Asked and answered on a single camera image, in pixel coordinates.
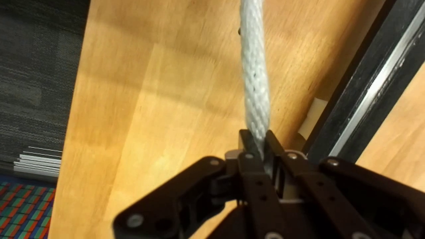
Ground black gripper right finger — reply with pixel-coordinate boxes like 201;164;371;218
264;131;425;239

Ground white foam block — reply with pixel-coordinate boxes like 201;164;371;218
296;97;329;140

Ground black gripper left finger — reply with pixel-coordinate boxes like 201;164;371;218
112;129;284;239

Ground white braided rope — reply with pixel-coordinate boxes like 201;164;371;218
238;0;272;161

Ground aluminium extrusion bar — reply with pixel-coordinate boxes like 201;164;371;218
12;148;64;181

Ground multicoloured woven mat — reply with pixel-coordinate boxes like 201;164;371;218
0;176;57;239

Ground black rail with silver groove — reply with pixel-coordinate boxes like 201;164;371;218
303;0;425;165

